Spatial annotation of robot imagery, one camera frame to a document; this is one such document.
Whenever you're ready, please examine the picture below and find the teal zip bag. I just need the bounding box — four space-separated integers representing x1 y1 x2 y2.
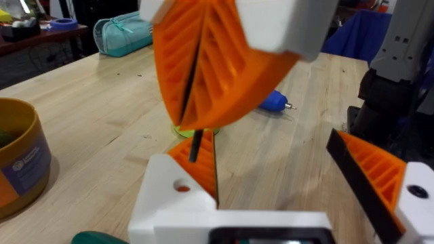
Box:
92 10 154 58

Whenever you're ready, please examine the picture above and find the blue tape roll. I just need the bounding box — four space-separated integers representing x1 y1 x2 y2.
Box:
50 18 79 32

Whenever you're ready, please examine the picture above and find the green toy vegetable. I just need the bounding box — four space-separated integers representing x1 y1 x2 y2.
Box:
71 230 130 244

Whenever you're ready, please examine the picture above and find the black screw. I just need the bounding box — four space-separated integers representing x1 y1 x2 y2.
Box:
188 129 205 163

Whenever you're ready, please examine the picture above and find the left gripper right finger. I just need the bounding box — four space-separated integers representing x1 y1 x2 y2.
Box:
326 128 434 244

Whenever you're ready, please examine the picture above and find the blue cloth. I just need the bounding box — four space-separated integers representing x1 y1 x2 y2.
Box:
321 9 393 64

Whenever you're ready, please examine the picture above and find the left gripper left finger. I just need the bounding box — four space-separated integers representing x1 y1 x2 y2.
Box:
127 130 220 244

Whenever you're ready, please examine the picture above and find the yellow toy tub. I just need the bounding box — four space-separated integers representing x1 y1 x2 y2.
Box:
0 98 52 220

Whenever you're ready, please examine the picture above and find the dark wooden side table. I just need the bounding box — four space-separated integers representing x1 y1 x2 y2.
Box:
0 24 90 62

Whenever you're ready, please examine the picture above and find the green disc with holes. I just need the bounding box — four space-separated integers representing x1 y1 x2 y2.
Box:
174 124 220 139

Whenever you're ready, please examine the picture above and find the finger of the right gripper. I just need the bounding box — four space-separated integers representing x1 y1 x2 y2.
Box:
178 0 340 132
139 0 208 126

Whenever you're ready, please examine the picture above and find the blue electric screwdriver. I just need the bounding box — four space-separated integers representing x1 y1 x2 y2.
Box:
258 89 298 113

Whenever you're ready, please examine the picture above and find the black box with items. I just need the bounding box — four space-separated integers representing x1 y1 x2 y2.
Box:
0 15 42 43

